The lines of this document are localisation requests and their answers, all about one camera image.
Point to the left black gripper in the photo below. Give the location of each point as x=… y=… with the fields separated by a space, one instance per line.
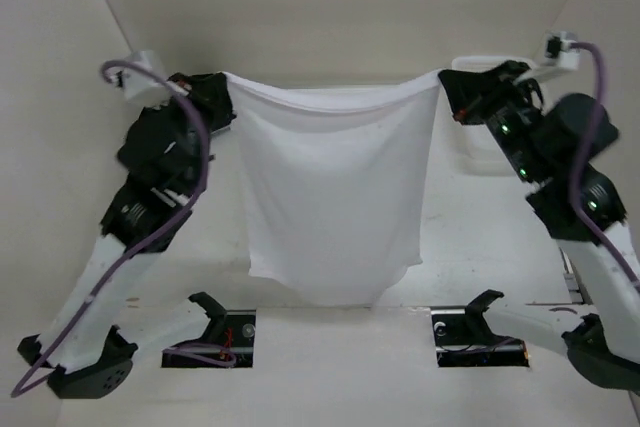
x=211 y=92

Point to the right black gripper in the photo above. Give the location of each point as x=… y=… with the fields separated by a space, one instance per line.
x=469 y=93

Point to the white tank top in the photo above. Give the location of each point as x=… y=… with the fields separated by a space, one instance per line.
x=334 y=184

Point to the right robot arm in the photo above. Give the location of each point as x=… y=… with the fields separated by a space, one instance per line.
x=601 y=339

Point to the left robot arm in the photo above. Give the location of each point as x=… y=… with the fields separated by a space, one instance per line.
x=85 y=353

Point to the white plastic basket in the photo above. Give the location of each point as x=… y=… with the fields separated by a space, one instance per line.
x=479 y=151

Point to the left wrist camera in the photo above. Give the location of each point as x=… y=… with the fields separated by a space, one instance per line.
x=138 y=89

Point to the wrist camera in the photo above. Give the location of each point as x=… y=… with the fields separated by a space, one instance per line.
x=138 y=89
x=561 y=57

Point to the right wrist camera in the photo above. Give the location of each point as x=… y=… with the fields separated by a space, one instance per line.
x=561 y=57

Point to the right aluminium table rail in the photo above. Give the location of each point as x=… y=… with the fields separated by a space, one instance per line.
x=575 y=286

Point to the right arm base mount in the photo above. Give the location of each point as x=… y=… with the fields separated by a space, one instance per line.
x=463 y=339

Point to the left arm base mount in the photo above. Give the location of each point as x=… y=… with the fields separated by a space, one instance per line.
x=227 y=341

